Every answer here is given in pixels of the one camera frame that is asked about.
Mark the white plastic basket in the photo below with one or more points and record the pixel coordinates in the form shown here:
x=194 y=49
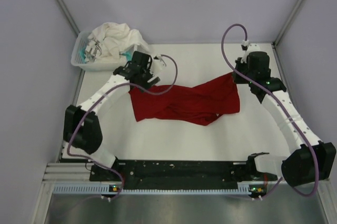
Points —
x=81 y=42

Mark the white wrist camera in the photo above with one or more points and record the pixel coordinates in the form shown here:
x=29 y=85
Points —
x=158 y=64
x=248 y=48

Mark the aluminium corner post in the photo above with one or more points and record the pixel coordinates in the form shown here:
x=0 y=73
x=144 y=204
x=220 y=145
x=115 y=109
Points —
x=288 y=23
x=66 y=13

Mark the red t shirt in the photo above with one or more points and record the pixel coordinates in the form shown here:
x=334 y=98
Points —
x=202 y=104

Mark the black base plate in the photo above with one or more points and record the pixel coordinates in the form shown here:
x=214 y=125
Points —
x=187 y=175

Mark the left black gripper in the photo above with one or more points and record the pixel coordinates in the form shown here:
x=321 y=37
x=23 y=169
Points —
x=149 y=75

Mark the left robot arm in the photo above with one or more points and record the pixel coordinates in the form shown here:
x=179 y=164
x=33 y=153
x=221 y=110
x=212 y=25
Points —
x=82 y=129

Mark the teal garment in basket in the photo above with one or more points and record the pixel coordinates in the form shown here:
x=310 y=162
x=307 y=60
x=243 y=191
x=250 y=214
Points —
x=127 y=56

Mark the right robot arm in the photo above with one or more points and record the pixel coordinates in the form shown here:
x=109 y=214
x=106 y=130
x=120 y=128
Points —
x=310 y=158

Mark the grey slotted cable duct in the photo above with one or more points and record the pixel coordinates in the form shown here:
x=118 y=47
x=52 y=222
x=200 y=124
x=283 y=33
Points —
x=243 y=189

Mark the right aluminium corner post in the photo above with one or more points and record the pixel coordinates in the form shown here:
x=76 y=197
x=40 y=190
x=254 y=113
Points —
x=288 y=23

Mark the left aluminium corner post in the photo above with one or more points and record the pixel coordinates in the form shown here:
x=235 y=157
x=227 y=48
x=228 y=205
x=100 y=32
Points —
x=66 y=13

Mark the white t shirt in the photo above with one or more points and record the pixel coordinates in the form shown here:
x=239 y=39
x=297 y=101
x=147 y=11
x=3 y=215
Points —
x=109 y=42

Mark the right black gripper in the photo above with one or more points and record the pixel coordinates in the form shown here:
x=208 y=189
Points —
x=239 y=64

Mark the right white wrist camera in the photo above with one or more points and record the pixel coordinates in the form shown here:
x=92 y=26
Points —
x=248 y=48

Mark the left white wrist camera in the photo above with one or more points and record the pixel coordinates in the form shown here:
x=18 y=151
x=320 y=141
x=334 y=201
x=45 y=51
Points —
x=158 y=64

